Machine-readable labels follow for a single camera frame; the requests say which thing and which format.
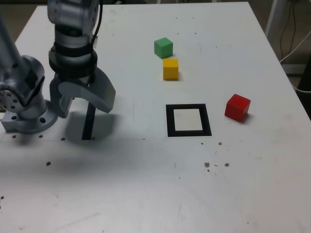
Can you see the red cube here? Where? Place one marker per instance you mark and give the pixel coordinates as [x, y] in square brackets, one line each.
[236, 108]

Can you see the black tape square outline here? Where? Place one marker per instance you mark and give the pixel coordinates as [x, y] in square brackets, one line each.
[170, 121]

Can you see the grey floor bar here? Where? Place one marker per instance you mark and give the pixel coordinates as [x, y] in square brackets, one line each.
[294, 69]

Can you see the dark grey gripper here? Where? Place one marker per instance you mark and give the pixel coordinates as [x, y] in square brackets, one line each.
[80, 80]

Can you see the white metal frame post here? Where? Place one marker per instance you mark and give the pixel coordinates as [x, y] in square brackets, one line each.
[271, 17]

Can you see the yellow cube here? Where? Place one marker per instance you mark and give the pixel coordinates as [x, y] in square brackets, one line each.
[170, 70]

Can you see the green cube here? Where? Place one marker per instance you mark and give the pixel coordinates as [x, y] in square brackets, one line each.
[163, 47]

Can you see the black tape strip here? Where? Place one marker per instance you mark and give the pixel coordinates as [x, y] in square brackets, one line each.
[88, 123]

